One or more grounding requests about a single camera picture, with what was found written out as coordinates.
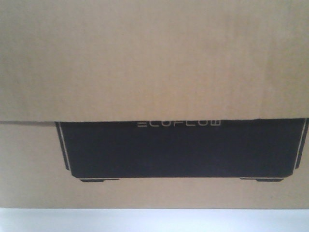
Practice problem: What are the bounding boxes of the brown EcoFlow cardboard box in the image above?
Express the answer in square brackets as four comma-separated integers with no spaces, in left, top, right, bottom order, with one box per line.
[0,0,309,209]

